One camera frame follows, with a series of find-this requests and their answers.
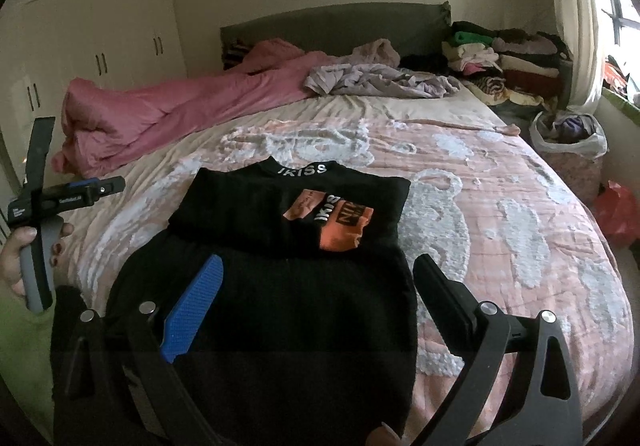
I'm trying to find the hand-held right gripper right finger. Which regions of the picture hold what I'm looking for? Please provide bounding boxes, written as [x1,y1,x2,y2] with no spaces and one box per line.
[414,253,585,446]

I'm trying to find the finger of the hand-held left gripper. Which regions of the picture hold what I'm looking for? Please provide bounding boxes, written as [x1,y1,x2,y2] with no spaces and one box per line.
[68,177,126,198]

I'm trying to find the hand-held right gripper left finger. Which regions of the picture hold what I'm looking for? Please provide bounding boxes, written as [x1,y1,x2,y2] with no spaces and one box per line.
[49,253,225,446]

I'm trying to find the black sweater with orange cuffs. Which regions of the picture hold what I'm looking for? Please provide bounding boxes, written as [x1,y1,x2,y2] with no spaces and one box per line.
[107,156,422,433]

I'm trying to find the person's left forearm green sleeve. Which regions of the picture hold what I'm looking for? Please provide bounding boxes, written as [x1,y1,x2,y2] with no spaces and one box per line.
[0,271,58,427]

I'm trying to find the plastic bag of clothes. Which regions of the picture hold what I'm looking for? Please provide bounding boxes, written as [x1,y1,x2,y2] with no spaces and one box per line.
[530,110,609,205]

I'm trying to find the pile of folded clothes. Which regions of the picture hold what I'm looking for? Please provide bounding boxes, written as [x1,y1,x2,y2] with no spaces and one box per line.
[442,20,574,107]

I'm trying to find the person's left hand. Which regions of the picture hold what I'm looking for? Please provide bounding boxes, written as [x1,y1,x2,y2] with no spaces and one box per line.
[0,221,76,299]

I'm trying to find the person's right hand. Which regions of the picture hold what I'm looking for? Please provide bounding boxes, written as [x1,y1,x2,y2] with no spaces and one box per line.
[367,421,402,446]

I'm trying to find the pink duvet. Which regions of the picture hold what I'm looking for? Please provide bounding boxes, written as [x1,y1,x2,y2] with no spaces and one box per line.
[50,39,347,178]

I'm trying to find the pink and white patterned blanket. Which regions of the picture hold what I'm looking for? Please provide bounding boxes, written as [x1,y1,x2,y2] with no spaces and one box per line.
[50,91,636,437]

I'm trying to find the cream wardrobe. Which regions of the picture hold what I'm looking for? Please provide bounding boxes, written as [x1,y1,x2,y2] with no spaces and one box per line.
[0,0,176,177]

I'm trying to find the red plastic bag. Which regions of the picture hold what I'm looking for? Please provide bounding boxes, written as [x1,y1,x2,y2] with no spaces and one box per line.
[595,180,640,250]

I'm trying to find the striped pillow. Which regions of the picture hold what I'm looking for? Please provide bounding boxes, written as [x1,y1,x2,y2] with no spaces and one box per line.
[222,39,256,70]

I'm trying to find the dark olive headboard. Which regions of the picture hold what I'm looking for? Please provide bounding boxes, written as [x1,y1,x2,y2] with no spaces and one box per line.
[220,1,453,65]

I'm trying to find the crumpled lilac sheet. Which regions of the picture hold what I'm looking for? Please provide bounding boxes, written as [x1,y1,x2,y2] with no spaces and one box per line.
[305,61,464,100]

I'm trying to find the colourful cloth heap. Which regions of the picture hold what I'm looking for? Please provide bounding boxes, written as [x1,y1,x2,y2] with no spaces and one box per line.
[602,55,640,108]

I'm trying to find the beige crumpled garment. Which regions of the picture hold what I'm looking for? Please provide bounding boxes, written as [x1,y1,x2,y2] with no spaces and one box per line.
[352,38,401,70]

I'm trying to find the cream curtain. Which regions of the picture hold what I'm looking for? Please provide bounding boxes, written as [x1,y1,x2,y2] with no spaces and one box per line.
[547,0,609,110]

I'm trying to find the window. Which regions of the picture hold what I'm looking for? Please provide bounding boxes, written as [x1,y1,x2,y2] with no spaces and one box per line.
[585,0,640,97]

